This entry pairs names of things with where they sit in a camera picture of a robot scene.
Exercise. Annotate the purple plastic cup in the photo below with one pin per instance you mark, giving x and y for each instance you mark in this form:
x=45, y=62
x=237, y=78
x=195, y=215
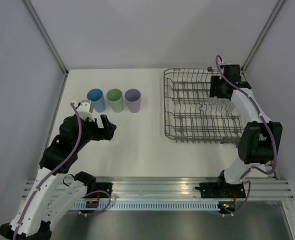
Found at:
x=133, y=100

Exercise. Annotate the blue plastic cup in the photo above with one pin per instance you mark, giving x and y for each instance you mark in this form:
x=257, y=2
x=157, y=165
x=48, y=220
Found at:
x=96, y=95

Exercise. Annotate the grey wire dish rack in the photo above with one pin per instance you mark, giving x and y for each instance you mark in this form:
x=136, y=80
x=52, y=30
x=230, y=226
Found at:
x=187, y=116

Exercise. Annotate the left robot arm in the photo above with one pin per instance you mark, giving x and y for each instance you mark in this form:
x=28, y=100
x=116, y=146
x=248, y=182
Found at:
x=37, y=218

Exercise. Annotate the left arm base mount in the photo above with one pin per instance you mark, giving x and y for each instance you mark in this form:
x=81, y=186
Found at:
x=103, y=186

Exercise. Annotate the left aluminium frame post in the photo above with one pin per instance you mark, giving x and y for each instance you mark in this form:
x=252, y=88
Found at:
x=44, y=34

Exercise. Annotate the right aluminium frame post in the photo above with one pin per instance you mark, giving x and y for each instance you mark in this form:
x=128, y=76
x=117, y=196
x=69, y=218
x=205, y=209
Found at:
x=263, y=33

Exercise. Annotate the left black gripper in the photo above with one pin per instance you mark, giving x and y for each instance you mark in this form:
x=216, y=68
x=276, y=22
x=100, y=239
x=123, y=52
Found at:
x=106, y=133

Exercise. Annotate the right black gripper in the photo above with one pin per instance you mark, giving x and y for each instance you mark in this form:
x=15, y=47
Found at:
x=215, y=80

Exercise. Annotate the clear glass cup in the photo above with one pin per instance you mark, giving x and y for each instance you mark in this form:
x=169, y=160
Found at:
x=217, y=102
x=228, y=105

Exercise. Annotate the green plastic cup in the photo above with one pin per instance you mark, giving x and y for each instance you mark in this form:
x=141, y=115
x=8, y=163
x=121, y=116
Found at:
x=115, y=98

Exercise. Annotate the aluminium mounting rail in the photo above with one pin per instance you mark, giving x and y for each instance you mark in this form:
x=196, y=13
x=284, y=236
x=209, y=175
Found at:
x=183, y=188

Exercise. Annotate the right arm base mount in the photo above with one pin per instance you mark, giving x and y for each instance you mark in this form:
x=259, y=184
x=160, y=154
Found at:
x=212, y=190

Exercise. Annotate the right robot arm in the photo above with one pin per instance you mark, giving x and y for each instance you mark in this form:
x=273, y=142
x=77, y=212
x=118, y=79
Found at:
x=259, y=143

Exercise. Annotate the aluminium frame post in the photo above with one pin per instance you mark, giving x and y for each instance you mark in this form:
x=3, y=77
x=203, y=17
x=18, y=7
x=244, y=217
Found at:
x=263, y=33
x=44, y=34

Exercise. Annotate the white slotted cable duct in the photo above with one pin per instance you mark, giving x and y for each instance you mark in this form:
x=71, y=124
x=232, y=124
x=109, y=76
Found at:
x=139, y=205

